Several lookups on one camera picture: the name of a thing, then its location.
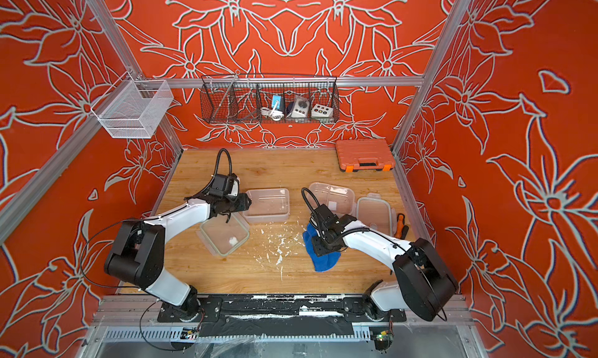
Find clear lunch box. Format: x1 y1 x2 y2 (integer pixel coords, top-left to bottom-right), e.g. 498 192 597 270
308 182 356 216

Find black handled screwdriver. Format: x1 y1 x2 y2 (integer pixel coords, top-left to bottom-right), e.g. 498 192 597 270
400 226 410 240

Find white button box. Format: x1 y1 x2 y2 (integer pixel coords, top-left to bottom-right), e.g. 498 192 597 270
311 104 333 120

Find orange handled screwdriver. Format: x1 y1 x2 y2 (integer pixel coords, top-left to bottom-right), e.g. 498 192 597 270
395 213 406 239

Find clear lunch box lid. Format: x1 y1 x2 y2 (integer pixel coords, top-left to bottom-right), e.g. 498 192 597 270
356 193 397 236

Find blue cloth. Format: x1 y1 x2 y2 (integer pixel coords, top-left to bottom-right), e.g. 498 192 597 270
302 223 343 272

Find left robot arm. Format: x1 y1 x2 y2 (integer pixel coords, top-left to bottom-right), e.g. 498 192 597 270
104 169 252 322

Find blue white small box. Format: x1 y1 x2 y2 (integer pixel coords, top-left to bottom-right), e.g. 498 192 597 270
271 95 283 111

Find black wire basket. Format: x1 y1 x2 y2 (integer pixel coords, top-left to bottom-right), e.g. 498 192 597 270
199 73 340 124

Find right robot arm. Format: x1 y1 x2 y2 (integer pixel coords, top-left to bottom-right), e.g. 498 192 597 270
301 188 459 322

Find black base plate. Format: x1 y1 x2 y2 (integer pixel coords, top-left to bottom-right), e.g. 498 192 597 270
157 294 406 341

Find orange tool case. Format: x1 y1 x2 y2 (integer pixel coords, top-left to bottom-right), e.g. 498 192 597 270
335 138 396 173

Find clear acrylic box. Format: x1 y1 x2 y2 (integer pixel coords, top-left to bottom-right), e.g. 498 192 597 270
93 81 174 139

